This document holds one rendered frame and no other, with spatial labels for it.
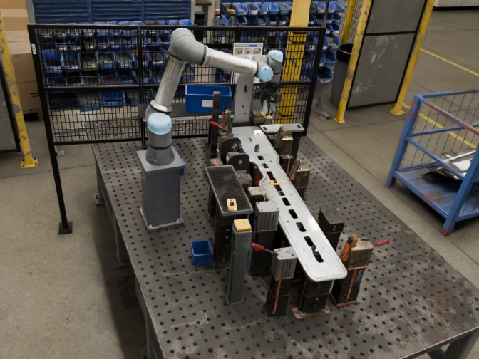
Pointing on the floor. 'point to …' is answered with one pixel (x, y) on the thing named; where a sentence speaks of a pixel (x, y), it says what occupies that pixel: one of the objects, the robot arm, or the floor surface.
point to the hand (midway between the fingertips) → (266, 112)
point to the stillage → (440, 168)
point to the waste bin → (343, 54)
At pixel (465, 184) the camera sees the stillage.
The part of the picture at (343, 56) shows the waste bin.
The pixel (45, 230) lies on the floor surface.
